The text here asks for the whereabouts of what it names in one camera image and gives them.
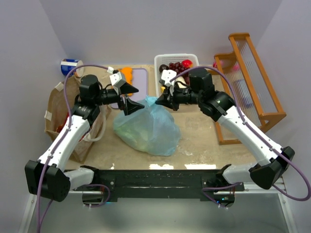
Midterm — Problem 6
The blue plastic bag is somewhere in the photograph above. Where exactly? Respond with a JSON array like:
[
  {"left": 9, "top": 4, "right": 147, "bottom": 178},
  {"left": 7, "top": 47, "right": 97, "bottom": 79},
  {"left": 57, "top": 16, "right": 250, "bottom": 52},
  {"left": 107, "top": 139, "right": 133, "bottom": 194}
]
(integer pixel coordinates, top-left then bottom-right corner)
[{"left": 113, "top": 96, "right": 181, "bottom": 156}]

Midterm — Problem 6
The brown paper grocery bag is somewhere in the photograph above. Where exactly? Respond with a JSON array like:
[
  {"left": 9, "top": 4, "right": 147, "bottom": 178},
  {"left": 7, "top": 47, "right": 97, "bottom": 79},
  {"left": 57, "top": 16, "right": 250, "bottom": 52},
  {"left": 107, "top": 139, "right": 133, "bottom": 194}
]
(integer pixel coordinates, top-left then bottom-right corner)
[{"left": 45, "top": 77, "right": 111, "bottom": 162}]

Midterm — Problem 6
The red snack packet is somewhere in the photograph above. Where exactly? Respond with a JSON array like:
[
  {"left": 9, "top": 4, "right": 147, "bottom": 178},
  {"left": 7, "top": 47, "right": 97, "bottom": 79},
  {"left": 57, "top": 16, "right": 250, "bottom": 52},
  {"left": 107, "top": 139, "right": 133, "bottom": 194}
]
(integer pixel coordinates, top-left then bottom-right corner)
[{"left": 56, "top": 113, "right": 69, "bottom": 133}]

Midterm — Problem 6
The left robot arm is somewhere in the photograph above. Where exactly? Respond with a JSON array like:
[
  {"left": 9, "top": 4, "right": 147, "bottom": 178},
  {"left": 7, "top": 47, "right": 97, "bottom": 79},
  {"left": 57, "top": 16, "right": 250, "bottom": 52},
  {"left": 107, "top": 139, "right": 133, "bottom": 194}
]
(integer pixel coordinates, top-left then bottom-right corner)
[{"left": 25, "top": 72, "right": 144, "bottom": 202}]

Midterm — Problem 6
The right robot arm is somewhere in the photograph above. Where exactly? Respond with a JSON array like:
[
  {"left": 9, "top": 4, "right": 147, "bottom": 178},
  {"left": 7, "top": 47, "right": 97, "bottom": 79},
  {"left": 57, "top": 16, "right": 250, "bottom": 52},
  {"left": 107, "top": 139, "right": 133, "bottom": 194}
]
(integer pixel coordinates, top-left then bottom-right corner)
[{"left": 156, "top": 67, "right": 294, "bottom": 189}]

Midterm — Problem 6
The orange sweet potato right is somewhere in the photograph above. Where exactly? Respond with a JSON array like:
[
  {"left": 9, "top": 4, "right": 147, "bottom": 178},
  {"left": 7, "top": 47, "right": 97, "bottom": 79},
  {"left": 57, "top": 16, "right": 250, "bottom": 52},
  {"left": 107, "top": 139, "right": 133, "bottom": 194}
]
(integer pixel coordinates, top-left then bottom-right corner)
[{"left": 120, "top": 67, "right": 133, "bottom": 96}]

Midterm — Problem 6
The white daikon radish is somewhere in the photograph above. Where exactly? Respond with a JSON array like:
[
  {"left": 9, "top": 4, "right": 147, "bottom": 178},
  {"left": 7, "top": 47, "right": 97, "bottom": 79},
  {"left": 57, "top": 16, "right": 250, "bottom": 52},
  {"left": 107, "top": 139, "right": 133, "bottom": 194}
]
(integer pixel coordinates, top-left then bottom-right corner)
[{"left": 175, "top": 76, "right": 188, "bottom": 88}]

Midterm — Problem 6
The lavender cutting board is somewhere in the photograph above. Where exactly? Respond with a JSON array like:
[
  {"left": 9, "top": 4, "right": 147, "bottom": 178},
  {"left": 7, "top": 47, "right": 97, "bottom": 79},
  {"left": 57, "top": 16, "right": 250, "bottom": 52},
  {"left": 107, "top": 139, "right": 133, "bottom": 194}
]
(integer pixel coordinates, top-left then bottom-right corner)
[{"left": 110, "top": 67, "right": 148, "bottom": 109}]

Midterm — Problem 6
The purple grape bunch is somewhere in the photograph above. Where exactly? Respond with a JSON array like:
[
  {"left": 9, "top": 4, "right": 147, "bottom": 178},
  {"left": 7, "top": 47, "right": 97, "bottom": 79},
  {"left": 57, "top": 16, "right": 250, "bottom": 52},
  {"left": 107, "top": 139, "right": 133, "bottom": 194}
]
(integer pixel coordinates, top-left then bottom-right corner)
[{"left": 169, "top": 62, "right": 190, "bottom": 84}]

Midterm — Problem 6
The red yellow peach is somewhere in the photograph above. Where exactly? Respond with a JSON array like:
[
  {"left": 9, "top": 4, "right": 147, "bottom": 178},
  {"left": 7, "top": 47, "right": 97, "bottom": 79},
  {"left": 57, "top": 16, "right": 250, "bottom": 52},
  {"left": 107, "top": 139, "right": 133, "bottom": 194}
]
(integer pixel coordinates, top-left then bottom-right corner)
[{"left": 182, "top": 59, "right": 193, "bottom": 69}]

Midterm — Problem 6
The dark mangosteen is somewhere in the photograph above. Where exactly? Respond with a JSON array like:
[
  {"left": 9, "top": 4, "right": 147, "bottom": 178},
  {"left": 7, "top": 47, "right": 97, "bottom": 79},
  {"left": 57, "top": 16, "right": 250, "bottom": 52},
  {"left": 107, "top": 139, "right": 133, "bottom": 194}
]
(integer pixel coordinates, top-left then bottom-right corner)
[{"left": 159, "top": 64, "right": 169, "bottom": 74}]

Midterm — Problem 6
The white plastic basket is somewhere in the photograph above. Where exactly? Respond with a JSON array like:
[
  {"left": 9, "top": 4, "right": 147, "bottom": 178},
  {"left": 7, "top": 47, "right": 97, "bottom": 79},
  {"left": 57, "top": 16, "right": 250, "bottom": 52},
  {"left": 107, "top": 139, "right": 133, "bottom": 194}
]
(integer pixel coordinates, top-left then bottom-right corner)
[{"left": 154, "top": 53, "right": 199, "bottom": 97}]

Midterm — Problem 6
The toilet paper roll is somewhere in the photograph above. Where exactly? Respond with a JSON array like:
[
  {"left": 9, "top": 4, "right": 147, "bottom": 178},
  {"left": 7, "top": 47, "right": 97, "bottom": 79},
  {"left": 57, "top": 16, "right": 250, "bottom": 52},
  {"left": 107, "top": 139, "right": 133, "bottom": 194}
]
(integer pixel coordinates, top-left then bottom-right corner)
[{"left": 60, "top": 59, "right": 84, "bottom": 78}]

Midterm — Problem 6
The wooden rack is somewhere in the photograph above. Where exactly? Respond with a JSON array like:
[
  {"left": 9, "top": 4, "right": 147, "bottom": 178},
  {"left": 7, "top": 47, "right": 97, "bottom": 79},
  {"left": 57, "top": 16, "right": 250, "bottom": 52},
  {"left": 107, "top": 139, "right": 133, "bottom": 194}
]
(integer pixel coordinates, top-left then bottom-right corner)
[{"left": 213, "top": 33, "right": 286, "bottom": 132}]

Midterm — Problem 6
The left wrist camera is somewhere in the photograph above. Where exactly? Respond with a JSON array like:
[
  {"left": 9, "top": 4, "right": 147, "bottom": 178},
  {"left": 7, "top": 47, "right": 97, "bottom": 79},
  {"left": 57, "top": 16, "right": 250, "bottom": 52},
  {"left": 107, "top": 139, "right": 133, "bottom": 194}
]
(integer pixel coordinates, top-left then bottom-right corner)
[{"left": 107, "top": 67, "right": 126, "bottom": 94}]

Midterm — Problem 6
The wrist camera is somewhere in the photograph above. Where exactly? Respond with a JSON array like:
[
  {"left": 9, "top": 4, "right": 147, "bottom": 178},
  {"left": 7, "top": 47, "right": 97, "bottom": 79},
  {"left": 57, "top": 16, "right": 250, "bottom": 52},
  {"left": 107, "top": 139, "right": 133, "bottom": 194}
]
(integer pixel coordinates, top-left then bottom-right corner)
[
  {"left": 107, "top": 67, "right": 126, "bottom": 94},
  {"left": 159, "top": 69, "right": 177, "bottom": 95}
]

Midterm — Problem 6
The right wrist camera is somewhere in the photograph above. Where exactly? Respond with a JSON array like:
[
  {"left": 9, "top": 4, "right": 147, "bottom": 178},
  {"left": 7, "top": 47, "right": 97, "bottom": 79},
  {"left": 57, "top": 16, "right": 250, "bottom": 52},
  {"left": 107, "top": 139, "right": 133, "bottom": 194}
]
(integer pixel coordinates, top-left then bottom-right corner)
[{"left": 159, "top": 69, "right": 177, "bottom": 95}]

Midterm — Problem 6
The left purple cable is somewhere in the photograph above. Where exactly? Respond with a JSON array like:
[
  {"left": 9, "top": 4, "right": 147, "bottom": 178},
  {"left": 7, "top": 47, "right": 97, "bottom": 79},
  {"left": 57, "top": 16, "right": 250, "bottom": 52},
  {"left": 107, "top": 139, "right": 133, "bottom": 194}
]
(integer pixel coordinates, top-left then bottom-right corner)
[{"left": 35, "top": 64, "right": 114, "bottom": 233}]

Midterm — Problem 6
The black base frame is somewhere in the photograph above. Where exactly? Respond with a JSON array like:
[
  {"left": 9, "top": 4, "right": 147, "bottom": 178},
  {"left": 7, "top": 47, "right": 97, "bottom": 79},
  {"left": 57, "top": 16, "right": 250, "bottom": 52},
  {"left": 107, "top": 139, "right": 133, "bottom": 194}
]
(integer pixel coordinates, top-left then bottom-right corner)
[{"left": 63, "top": 166, "right": 246, "bottom": 207}]

